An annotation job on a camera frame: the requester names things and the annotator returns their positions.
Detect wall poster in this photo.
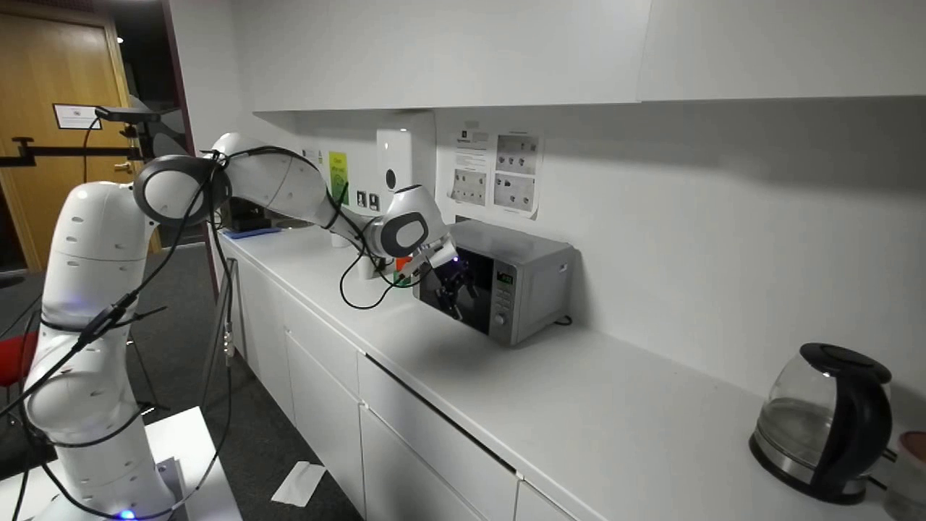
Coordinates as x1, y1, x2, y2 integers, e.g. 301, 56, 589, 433
495, 134, 538, 211
450, 125, 492, 206

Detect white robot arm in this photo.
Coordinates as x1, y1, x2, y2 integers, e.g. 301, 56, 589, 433
23, 134, 453, 521

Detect silver microwave oven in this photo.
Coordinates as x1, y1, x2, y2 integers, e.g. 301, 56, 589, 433
424, 219, 577, 345

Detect white base cabinets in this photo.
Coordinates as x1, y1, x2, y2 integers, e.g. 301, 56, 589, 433
232, 254, 577, 521

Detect white paper towel dispenser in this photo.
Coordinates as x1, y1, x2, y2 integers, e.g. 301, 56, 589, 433
376, 128, 414, 206

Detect white paper on floor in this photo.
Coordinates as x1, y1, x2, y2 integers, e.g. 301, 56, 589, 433
272, 459, 323, 507

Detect wooden door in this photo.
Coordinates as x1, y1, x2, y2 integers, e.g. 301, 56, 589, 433
0, 0, 132, 273

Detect glass electric kettle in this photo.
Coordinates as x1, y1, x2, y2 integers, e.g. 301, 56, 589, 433
750, 342, 891, 503

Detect camera on black stand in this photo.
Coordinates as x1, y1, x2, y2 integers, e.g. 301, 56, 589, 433
0, 103, 159, 169

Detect white upper cabinets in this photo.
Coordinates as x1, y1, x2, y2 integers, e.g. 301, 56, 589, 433
229, 0, 926, 114

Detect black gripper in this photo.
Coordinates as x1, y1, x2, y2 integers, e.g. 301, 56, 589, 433
420, 263, 466, 302

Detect right wall poster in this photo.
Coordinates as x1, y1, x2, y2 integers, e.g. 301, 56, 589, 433
495, 134, 538, 211

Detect left wall poster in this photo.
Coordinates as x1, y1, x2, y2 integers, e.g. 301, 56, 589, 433
450, 125, 492, 206

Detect white robot base table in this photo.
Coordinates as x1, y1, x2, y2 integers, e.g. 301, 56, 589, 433
0, 407, 242, 521

